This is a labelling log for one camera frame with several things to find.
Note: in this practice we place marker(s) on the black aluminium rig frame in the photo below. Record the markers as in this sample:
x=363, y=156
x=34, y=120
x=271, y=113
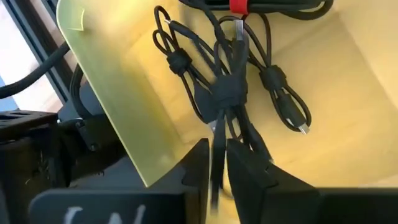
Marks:
x=43, y=34

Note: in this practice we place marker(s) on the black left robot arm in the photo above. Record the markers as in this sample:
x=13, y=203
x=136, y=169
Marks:
x=25, y=149

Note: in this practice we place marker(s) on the yellow translucent plastic bin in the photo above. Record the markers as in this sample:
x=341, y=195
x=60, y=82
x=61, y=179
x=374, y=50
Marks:
x=342, y=124

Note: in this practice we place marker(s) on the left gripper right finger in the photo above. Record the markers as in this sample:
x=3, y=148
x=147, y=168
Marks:
x=273, y=199

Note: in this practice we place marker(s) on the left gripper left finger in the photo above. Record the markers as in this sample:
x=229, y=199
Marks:
x=196, y=202

